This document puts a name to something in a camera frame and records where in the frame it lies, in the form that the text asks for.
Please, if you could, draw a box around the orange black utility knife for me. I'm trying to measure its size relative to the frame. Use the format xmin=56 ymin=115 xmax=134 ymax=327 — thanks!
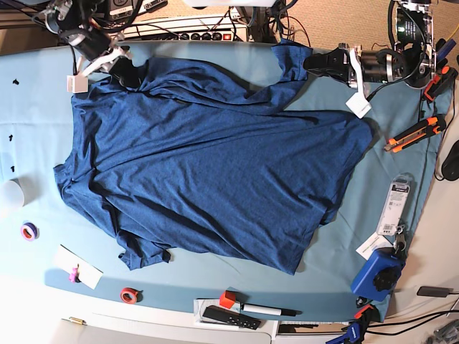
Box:
xmin=384 ymin=115 xmax=447 ymax=153

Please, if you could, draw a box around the orange black clamp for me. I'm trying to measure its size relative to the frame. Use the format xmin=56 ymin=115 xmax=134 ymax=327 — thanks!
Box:
xmin=424 ymin=65 xmax=458 ymax=103

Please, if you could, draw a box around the dark blue t-shirt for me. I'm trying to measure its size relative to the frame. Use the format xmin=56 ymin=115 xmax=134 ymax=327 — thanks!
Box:
xmin=54 ymin=40 xmax=373 ymax=274

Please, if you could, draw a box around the white power strip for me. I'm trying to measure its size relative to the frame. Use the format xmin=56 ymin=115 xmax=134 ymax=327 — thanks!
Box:
xmin=123 ymin=11 xmax=251 ymax=42

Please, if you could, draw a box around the red tape roll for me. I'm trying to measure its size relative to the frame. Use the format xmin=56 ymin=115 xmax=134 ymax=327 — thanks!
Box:
xmin=120 ymin=287 xmax=139 ymax=305

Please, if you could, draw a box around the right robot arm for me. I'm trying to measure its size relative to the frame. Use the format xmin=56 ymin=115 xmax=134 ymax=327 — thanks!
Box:
xmin=40 ymin=1 xmax=141 ymax=94

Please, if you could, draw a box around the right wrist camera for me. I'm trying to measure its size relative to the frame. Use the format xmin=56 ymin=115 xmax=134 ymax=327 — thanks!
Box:
xmin=66 ymin=75 xmax=89 ymax=94

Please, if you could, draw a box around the blue clamp bottom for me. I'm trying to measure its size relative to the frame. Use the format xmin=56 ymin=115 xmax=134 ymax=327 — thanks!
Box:
xmin=326 ymin=322 xmax=366 ymax=344

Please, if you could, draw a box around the white paper label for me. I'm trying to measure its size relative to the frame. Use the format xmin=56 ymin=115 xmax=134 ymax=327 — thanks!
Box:
xmin=356 ymin=232 xmax=393 ymax=260

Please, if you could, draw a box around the blue clamp top right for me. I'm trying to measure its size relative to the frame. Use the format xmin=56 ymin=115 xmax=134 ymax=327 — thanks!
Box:
xmin=435 ymin=38 xmax=456 ymax=63

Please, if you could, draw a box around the orange clamp bottom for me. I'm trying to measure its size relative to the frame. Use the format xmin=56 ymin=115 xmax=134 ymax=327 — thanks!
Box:
xmin=354 ymin=304 xmax=380 ymax=322

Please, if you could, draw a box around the pink small toy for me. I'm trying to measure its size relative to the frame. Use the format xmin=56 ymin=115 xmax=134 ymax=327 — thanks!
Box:
xmin=69 ymin=264 xmax=80 ymax=283

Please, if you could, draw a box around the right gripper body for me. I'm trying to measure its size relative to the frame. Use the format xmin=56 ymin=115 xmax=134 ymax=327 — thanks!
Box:
xmin=70 ymin=28 xmax=132 ymax=76

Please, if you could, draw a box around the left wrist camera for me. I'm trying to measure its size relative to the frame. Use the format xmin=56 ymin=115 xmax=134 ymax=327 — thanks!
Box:
xmin=346 ymin=92 xmax=372 ymax=118

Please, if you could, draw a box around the blue clamp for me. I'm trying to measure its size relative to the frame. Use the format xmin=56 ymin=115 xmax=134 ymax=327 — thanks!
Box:
xmin=435 ymin=38 xmax=456 ymax=63
xmin=326 ymin=322 xmax=366 ymax=344

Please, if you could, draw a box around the clear blister package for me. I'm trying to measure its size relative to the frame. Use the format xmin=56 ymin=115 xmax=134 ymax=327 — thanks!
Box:
xmin=376 ymin=173 xmax=412 ymax=236

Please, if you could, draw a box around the red small block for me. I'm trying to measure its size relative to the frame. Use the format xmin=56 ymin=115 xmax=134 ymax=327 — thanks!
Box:
xmin=219 ymin=290 xmax=237 ymax=309

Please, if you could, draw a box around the black small device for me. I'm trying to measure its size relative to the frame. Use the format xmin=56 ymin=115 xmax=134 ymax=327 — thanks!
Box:
xmin=417 ymin=286 xmax=450 ymax=298

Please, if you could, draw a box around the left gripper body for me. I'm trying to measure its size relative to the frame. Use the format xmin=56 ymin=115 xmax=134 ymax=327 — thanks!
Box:
xmin=339 ymin=43 xmax=398 ymax=97

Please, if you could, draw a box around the white card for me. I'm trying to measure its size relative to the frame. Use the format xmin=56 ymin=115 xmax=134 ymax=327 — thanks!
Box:
xmin=54 ymin=245 xmax=103 ymax=290

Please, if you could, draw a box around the purple tape roll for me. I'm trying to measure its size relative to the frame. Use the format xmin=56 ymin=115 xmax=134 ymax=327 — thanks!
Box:
xmin=20 ymin=222 xmax=39 ymax=242

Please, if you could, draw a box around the white plastic cup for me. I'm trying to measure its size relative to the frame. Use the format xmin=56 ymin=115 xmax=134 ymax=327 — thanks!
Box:
xmin=0 ymin=179 xmax=25 ymax=219

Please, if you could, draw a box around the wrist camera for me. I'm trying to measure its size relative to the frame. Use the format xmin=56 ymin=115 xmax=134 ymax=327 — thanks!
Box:
xmin=346 ymin=92 xmax=372 ymax=118
xmin=66 ymin=75 xmax=89 ymax=94

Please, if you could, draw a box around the white black marker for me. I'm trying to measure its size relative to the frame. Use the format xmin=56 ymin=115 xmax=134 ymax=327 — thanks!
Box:
xmin=240 ymin=304 xmax=301 ymax=317

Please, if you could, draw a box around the black remote control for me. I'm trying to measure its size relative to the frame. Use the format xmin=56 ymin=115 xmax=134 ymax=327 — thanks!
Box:
xmin=203 ymin=305 xmax=262 ymax=330

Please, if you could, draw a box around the blue box with knob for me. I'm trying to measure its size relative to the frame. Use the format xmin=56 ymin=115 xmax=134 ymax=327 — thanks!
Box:
xmin=351 ymin=248 xmax=406 ymax=302

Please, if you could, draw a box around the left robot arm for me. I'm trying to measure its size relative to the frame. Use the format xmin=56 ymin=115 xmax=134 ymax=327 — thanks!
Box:
xmin=303 ymin=1 xmax=437 ymax=100

